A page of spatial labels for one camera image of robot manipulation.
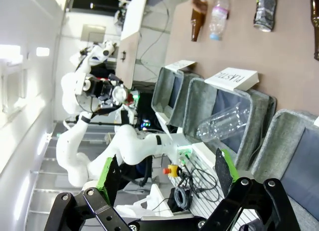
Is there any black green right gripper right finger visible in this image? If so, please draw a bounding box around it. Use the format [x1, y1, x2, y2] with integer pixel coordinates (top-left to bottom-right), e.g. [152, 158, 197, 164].
[199, 148, 301, 231]

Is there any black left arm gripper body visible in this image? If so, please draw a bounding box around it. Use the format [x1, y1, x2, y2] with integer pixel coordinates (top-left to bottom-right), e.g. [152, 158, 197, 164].
[90, 75, 118, 104]

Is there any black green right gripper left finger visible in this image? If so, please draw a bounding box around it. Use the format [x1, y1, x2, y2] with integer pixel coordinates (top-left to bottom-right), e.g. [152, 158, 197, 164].
[44, 155, 133, 231]

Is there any red silver drink can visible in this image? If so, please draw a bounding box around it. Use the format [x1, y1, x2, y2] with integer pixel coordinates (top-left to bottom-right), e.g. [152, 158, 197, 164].
[111, 85, 137, 105]

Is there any brown glass bottle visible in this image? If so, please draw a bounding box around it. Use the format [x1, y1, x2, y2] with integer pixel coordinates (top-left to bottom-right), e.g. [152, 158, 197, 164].
[310, 0, 319, 61]
[190, 0, 209, 42]

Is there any grey felt basket plastic label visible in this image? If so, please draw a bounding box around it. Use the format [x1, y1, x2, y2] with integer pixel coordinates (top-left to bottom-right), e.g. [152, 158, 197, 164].
[182, 78, 277, 171]

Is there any crushed black drink can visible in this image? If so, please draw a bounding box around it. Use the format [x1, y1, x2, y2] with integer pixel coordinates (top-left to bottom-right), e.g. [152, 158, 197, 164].
[253, 0, 278, 32]

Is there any white aluminium robot stand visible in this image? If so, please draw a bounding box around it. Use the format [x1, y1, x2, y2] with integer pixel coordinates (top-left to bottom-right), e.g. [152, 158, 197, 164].
[171, 137, 226, 217]

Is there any clear capless plastic bottle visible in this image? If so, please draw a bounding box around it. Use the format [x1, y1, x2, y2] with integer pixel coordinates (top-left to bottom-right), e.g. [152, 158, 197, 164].
[196, 101, 251, 143]

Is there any white equipment housing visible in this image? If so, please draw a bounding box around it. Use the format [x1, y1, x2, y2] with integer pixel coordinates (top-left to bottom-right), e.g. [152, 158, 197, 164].
[116, 183, 175, 218]

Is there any yellow red emergency stop button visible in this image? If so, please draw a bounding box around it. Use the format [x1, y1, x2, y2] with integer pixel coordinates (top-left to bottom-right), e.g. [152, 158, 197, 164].
[163, 164, 178, 178]

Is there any computer with coloured lights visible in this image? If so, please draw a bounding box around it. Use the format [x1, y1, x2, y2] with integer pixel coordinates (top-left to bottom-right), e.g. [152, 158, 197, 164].
[137, 111, 160, 132]

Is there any white office desk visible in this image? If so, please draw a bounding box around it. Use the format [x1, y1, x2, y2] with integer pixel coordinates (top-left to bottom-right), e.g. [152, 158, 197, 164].
[117, 0, 150, 89]

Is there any white card reading plastic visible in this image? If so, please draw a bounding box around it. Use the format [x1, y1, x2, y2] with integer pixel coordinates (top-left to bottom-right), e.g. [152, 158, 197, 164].
[204, 67, 260, 91]

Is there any clear plastic bottle blue cap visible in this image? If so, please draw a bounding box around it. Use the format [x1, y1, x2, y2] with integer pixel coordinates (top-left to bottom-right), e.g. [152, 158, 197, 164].
[208, 0, 230, 41]

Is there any black loose cable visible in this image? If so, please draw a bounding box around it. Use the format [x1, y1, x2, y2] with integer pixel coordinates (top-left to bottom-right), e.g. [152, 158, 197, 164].
[178, 161, 220, 202]

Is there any coiled black cable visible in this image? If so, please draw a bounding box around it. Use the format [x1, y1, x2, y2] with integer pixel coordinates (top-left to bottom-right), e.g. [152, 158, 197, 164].
[174, 187, 192, 209]

